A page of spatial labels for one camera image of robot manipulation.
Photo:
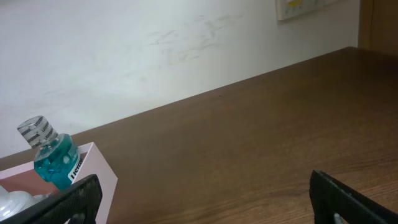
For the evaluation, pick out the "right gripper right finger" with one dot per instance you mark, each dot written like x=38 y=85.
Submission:
x=334 y=202

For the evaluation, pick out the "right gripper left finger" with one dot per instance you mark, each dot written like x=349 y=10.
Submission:
x=77 y=204

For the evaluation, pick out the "teal mouthwash bottle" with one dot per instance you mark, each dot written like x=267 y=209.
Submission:
x=57 y=159

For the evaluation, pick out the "blue hand soap pump bottle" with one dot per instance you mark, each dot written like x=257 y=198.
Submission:
x=14 y=202

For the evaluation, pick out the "white cardboard box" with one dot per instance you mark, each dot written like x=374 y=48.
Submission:
x=24 y=178

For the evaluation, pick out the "brown wooden panel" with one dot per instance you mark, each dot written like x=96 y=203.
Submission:
x=378 y=26

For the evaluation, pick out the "white wall switch plate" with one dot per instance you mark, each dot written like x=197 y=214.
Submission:
x=287 y=9

